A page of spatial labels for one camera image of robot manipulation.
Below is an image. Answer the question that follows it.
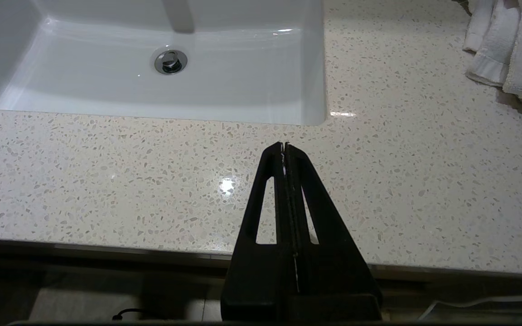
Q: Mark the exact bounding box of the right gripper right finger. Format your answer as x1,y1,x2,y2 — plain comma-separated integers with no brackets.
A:
287,143,383,297

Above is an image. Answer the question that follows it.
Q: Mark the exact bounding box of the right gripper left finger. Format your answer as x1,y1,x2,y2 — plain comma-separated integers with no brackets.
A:
221,143,299,297

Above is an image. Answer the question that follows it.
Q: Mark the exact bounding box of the white ceramic sink basin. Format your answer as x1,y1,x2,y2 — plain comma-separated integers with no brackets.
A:
0,0,329,128

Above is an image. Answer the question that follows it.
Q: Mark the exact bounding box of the chrome drain stopper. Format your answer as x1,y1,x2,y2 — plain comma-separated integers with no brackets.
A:
154,49,188,75

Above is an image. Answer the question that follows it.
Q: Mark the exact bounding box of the white towel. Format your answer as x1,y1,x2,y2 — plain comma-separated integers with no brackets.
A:
462,0,522,113

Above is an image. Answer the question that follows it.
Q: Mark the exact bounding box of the thin black cable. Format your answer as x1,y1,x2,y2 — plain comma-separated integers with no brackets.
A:
111,308,171,323

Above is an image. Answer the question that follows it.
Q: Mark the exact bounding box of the thin white cable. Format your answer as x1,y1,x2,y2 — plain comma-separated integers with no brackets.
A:
417,295,522,321

